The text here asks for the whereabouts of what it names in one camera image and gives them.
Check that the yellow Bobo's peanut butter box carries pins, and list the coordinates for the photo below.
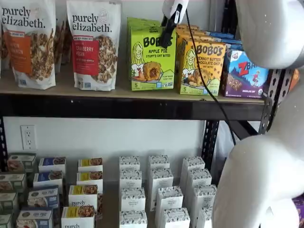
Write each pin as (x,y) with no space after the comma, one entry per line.
(190,35)
(190,73)
(187,27)

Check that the blue white cereal box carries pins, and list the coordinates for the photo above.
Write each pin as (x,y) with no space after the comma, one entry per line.
(47,178)
(34,218)
(52,164)
(42,197)

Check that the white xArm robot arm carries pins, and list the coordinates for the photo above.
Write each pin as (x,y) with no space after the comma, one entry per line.
(261,178)

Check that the white wall outlet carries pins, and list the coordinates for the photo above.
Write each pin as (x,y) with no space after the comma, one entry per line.
(28,137)

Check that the green white cereal box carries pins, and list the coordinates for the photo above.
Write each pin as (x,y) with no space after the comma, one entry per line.
(12,182)
(21,161)
(8,202)
(5,221)

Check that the orange label granola bag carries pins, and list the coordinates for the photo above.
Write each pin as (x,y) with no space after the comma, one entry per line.
(28,47)

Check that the green Bobo's apple pie box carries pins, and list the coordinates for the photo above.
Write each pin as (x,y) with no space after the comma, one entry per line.
(142,26)
(140,21)
(152,69)

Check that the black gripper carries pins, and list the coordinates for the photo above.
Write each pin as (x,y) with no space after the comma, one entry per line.
(175,15)

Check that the orange box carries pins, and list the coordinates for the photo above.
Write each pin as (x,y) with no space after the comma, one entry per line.
(294,80)

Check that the red label granola bag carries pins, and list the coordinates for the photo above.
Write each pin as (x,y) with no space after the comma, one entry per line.
(95,47)

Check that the white floral print box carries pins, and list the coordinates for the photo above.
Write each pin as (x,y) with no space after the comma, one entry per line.
(203,197)
(161,178)
(204,218)
(193,164)
(168,199)
(199,178)
(129,162)
(159,162)
(133,219)
(133,199)
(175,218)
(130,179)

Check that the black metal shelf rack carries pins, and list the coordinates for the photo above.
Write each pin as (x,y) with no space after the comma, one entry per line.
(118,107)

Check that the purple package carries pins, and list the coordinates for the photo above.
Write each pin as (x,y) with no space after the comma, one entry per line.
(299,211)

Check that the white granola bag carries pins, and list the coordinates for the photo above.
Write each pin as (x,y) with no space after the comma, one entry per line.
(62,42)
(4,50)

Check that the blue Zbar snack box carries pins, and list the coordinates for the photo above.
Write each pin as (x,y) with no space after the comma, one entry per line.
(242,78)
(221,35)
(234,44)

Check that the yellow white granola box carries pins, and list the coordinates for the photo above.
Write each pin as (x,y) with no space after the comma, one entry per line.
(90,164)
(78,217)
(89,179)
(83,194)

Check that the brown wooden shelf board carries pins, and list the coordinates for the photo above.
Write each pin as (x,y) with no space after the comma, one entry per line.
(64,88)
(111,202)

